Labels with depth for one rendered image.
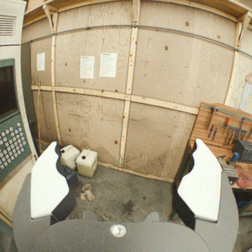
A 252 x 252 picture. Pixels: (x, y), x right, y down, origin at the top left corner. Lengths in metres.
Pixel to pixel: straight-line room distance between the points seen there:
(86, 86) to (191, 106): 1.37
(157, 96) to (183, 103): 0.32
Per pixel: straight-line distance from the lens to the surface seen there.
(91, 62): 1.76
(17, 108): 0.93
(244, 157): 1.82
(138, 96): 1.58
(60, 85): 2.12
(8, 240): 1.04
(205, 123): 1.66
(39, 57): 2.47
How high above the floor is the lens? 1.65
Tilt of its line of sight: 27 degrees down
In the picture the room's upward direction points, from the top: 6 degrees clockwise
